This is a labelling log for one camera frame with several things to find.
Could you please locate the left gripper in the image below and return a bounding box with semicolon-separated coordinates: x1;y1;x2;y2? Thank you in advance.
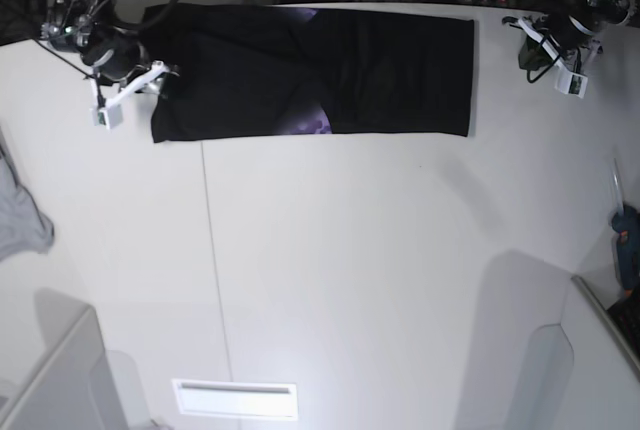
502;13;603;73

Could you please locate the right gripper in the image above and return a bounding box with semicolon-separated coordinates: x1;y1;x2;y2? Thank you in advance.
79;32;179;105

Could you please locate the black T-shirt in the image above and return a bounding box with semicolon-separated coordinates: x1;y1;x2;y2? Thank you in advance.
140;4;476;143

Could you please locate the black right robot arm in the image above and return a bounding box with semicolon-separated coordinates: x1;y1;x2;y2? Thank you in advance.
41;0;179;109

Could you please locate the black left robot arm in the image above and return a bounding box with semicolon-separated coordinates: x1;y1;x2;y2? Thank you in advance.
502;0;637;83

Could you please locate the blue glue gun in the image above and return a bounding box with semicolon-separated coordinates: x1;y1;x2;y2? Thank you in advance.
610;157;639;294

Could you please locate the grey cloth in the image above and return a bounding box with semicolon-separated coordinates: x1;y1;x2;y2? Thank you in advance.
1;135;55;261

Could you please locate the black keyboard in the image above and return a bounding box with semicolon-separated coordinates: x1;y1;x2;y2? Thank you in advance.
608;287;640;355

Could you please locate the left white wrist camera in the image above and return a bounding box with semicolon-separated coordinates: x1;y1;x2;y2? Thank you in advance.
555;68;588;98

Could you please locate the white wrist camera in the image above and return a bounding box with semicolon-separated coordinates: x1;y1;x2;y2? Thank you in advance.
555;68;588;98
90;106;124;130

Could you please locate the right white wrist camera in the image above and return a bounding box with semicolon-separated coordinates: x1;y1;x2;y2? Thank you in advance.
90;106;124;130

